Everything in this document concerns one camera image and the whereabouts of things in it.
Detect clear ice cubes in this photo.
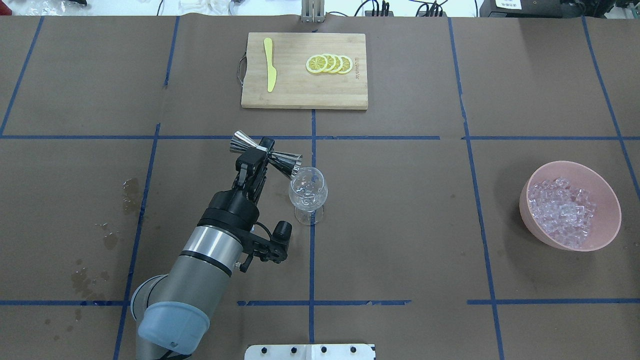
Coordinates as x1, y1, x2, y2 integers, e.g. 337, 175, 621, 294
526, 177, 598, 249

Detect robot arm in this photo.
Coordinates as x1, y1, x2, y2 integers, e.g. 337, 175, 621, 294
130, 137, 275, 360

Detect wooden cutting board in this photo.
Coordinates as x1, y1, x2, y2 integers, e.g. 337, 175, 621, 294
241, 32, 370, 111

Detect aluminium frame post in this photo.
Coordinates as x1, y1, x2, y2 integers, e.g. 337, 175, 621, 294
301, 0, 326, 24

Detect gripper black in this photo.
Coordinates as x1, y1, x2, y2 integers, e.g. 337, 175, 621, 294
199, 137, 275, 235

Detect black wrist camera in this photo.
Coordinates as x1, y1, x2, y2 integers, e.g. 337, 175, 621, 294
237, 220, 293, 272

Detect yellow plastic knife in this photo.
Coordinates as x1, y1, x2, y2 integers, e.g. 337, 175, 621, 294
263, 38, 278, 92

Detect wine glass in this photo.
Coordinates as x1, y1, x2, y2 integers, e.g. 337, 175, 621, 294
288, 166, 329, 226

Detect pink bowl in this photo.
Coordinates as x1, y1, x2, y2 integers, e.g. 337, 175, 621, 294
519, 161, 622, 252

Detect steel jigger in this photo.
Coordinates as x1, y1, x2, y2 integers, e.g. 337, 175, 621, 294
230, 130, 303, 180

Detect lemon slices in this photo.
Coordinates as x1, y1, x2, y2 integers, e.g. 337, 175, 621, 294
305, 53, 355, 75

